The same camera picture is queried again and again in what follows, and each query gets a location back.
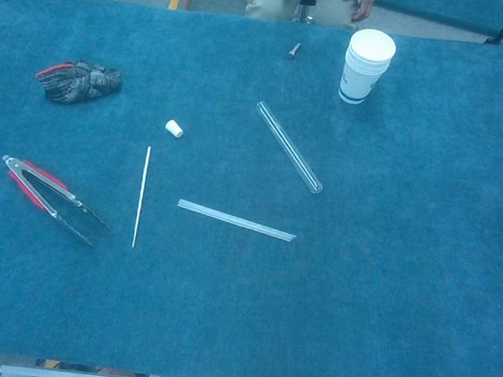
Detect metal tongs with red handles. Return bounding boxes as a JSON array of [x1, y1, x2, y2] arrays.
[[0, 154, 118, 250]]

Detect transparent glass test tube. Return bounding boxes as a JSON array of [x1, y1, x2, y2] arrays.
[[247, 100, 332, 196]]

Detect thin white rod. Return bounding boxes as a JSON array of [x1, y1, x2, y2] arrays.
[[131, 144, 152, 250]]

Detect black stool with chrome post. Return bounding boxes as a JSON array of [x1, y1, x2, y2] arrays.
[[291, 0, 320, 26]]

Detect small white stopper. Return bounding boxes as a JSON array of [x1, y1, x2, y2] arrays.
[[164, 118, 185, 139]]

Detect black grey work glove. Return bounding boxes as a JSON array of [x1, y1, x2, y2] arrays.
[[33, 56, 125, 111]]

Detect white paper cup stack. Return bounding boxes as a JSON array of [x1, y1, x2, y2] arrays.
[[337, 26, 399, 108]]

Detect blue carpet table cover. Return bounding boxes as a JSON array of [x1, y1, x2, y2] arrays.
[[0, 0, 503, 377]]

